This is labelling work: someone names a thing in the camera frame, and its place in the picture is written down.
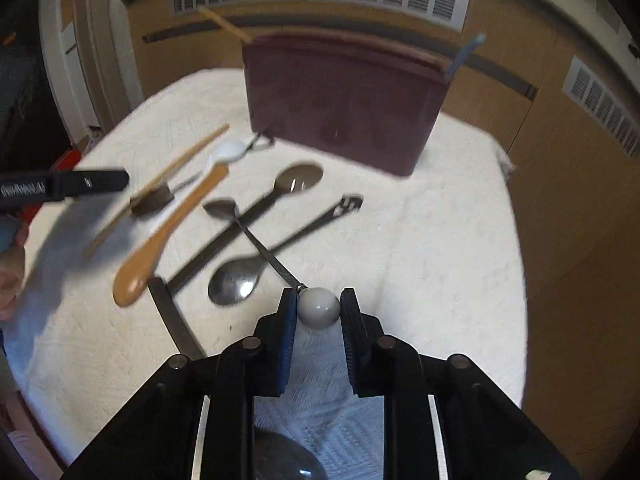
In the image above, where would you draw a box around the small ladle with white ball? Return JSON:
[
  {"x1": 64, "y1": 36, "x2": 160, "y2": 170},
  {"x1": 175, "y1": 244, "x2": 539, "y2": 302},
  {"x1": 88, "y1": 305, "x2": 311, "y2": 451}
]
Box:
[{"x1": 205, "y1": 200, "x2": 341, "y2": 330}]

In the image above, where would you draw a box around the grey flat-handled spoon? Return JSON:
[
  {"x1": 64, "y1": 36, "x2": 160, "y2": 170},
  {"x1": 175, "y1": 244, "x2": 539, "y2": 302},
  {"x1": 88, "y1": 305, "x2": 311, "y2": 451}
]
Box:
[{"x1": 148, "y1": 278, "x2": 328, "y2": 479}]

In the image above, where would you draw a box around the wooden kitchen counter cabinet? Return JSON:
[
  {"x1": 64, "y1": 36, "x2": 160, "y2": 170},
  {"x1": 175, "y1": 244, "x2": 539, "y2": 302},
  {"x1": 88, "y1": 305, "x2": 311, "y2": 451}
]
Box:
[{"x1": 125, "y1": 0, "x2": 639, "y2": 479}]

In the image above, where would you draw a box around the person's left hand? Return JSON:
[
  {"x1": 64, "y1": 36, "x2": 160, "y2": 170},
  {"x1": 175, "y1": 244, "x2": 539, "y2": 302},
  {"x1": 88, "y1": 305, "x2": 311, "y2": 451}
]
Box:
[{"x1": 0, "y1": 222, "x2": 28, "y2": 321}]

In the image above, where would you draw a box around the brown wooden spoon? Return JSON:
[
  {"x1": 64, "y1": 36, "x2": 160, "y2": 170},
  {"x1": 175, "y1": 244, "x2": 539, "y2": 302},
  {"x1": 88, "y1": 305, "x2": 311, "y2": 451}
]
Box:
[{"x1": 112, "y1": 164, "x2": 229, "y2": 308}]

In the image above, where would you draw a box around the white woven table cloth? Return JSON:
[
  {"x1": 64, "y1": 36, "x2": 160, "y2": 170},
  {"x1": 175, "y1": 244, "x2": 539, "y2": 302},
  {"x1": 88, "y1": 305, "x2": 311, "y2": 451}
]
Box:
[{"x1": 2, "y1": 66, "x2": 528, "y2": 480}]

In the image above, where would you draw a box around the white plastic spoon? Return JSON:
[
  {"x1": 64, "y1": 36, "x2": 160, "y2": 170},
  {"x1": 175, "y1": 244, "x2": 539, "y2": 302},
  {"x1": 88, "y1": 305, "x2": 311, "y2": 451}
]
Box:
[{"x1": 148, "y1": 139, "x2": 246, "y2": 235}]

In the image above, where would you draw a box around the maroon plastic utensil holder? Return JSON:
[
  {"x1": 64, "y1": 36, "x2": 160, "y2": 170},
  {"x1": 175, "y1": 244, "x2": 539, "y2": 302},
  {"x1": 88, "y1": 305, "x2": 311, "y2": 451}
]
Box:
[{"x1": 242, "y1": 32, "x2": 451, "y2": 178}]

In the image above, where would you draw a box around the right grey vent grille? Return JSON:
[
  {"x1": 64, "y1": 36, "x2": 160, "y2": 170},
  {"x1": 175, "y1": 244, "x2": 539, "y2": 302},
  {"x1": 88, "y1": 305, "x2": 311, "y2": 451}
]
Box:
[{"x1": 562, "y1": 55, "x2": 639, "y2": 159}]

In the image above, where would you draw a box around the steel spoon with cutout handle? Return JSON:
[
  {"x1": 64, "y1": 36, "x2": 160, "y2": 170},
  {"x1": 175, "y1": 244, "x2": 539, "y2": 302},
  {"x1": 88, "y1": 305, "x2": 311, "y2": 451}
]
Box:
[{"x1": 208, "y1": 194, "x2": 363, "y2": 307}]

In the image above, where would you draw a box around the dark flat-handled spoon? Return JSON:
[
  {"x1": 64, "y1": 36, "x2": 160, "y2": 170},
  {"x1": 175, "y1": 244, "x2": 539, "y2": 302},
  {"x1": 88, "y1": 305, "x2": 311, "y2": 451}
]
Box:
[{"x1": 164, "y1": 161, "x2": 326, "y2": 295}]

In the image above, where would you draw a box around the blue-grey handled utensil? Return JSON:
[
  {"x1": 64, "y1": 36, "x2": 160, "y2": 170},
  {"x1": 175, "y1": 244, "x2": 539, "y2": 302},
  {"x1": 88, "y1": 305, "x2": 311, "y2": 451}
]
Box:
[{"x1": 445, "y1": 32, "x2": 486, "y2": 79}]

